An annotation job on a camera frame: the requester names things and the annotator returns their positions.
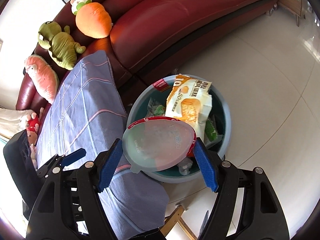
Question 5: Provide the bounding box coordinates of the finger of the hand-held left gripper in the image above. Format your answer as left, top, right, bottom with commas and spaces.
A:
36, 148, 87, 178

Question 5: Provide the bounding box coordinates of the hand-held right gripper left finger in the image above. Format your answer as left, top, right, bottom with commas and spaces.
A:
26, 138, 123, 240

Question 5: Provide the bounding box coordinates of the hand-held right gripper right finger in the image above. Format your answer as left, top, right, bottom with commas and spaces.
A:
194, 137, 297, 240

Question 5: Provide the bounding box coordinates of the white paper towel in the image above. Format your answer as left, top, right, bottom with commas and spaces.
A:
178, 158, 193, 176

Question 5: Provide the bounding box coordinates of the green white tissue packet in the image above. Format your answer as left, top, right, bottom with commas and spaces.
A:
204, 119, 218, 141

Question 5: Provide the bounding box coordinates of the blue plastic basin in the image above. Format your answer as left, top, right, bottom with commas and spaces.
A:
127, 74, 232, 184

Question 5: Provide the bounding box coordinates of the clear egg-shaped plastic lid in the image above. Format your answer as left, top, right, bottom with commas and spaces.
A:
122, 116, 197, 173

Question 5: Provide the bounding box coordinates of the orange white snack packet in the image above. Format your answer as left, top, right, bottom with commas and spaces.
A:
165, 74, 213, 137

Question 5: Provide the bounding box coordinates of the white green snack wrapper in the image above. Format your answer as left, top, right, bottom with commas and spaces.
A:
146, 99, 167, 117

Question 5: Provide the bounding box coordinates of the red snack packet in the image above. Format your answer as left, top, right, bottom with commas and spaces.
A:
152, 79, 173, 93

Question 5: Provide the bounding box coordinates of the brown teddy bear red outfit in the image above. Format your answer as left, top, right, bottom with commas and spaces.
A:
25, 107, 45, 147

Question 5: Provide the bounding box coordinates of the white blanket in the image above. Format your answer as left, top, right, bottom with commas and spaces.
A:
0, 109, 32, 139

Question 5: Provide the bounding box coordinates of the blue plaid cloth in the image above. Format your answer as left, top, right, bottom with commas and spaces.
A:
35, 50, 170, 234

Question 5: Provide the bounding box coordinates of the pink rabbit plush pillow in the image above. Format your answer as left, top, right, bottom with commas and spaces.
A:
24, 55, 60, 104

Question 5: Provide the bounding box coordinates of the green dinosaur plush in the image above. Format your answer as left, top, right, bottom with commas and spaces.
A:
38, 21, 86, 70

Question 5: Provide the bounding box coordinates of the orange carrot rabbit plush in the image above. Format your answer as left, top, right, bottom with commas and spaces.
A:
71, 0, 112, 39

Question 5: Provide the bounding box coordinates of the dark red leather sofa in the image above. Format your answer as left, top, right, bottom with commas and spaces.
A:
15, 0, 281, 110

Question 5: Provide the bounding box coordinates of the wooden cabinet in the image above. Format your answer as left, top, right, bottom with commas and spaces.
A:
276, 0, 307, 25

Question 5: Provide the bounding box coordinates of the wooden table frame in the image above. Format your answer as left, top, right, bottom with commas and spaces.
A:
164, 204, 198, 240

